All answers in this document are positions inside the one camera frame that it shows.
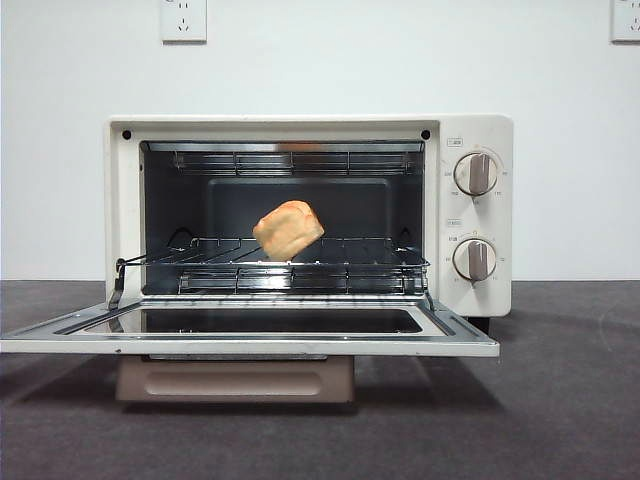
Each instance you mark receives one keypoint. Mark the golden bread roll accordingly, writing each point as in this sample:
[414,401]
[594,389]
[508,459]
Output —
[287,230]

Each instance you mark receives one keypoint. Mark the cream oven knob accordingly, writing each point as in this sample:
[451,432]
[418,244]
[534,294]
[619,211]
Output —
[475,259]
[476,174]

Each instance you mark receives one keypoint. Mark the black oven foot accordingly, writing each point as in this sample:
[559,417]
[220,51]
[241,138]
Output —
[480,324]

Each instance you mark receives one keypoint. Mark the cream Toshiba toaster oven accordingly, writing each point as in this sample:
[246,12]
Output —
[492,135]

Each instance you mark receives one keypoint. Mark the white wall socket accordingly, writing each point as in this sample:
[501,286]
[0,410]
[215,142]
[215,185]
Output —
[627,22]
[183,22]

